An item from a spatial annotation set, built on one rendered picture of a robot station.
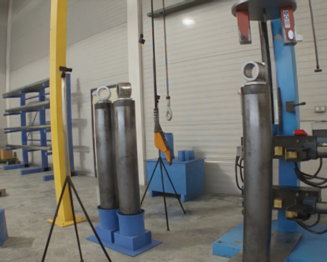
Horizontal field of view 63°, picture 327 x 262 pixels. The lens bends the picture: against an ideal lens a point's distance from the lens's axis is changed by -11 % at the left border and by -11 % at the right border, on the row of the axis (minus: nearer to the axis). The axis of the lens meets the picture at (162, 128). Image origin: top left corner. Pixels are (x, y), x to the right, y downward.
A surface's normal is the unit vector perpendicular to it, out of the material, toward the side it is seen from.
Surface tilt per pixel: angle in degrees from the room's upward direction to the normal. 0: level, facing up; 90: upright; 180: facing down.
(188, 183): 90
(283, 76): 90
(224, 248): 90
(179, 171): 90
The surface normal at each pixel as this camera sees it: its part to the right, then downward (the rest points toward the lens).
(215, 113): -0.63, 0.04
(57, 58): 0.77, -0.02
